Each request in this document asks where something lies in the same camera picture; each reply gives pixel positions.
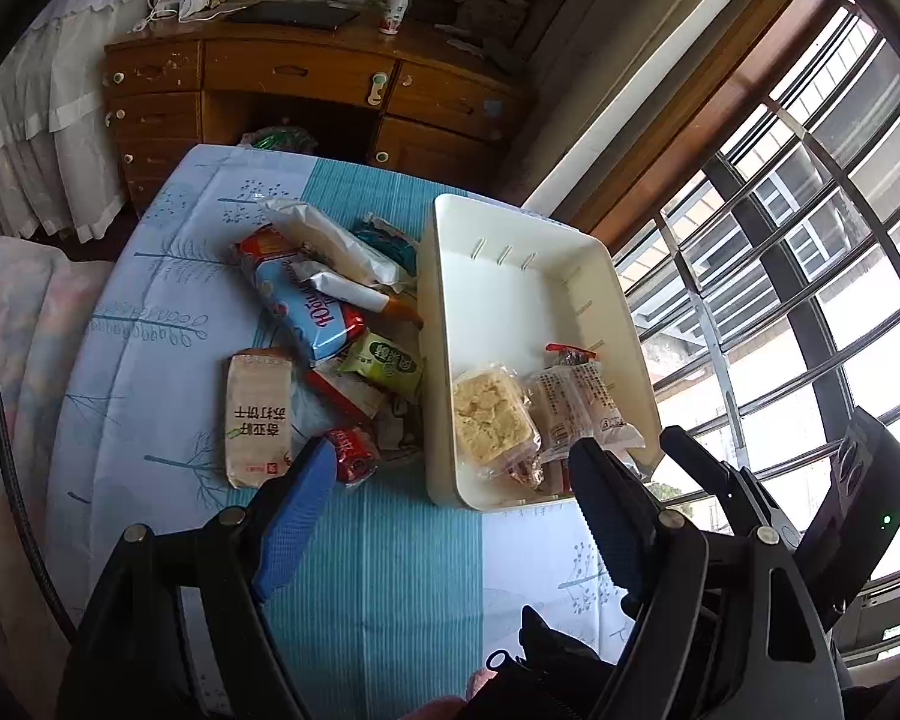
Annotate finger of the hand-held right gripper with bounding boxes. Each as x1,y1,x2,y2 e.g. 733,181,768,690
658,424,758,539
726,463,805,554

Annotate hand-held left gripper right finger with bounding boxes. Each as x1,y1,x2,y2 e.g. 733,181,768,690
568,436,848,720

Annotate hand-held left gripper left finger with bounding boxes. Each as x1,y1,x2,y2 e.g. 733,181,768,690
60,435,338,720

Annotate clear printed biscuit pack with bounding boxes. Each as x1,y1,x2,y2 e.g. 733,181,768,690
521,343,646,466

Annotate blue red biscuit pack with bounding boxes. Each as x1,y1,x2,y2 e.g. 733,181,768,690
232,223,366,362

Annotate white plastic box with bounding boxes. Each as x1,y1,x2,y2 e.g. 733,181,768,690
416,193,665,515

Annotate white red cookie packet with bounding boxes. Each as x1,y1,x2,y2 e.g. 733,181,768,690
259,197,417,293

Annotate small red packet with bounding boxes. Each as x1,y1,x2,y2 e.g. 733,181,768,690
319,426,382,487

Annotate tan cracker packet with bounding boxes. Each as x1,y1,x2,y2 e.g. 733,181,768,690
221,347,297,488

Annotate blue printed tablecloth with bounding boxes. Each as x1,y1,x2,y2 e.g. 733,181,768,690
45,142,646,720

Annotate red white flat packet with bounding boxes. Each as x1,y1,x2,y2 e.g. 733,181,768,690
306,367,389,421

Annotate crumpled clear wrapper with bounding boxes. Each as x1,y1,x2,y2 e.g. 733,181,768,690
375,397,425,458

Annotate yellow cracker pack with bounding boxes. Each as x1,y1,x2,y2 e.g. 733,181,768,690
450,364,541,477

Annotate green snack packet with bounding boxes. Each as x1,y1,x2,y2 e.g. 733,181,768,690
336,330,426,400

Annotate window with metal grille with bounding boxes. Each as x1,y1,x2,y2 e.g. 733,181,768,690
615,7,900,661

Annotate white orange stick packet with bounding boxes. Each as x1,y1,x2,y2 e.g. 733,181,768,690
300,261,425,327

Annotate teal blue snack packet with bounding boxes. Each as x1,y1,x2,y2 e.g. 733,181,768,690
354,214,419,271

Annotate pastel blanket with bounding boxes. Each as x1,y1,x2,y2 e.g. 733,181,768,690
0,234,115,720

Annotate green plastic bag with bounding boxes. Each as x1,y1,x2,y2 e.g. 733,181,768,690
238,124,320,155

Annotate wooden desk with drawers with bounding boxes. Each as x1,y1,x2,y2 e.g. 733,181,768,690
103,0,533,203

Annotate white lace cover cloth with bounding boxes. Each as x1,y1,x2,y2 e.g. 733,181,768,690
0,0,166,245

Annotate black laptop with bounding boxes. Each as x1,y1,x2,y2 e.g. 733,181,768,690
229,0,361,32

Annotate cream storage box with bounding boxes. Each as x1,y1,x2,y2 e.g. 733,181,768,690
457,0,533,27

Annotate black cable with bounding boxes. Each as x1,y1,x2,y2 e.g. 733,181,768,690
0,315,76,642

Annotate wooden window frame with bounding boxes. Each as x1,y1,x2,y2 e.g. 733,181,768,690
521,0,856,248

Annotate white charger cables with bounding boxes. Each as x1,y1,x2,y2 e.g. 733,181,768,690
127,0,248,35

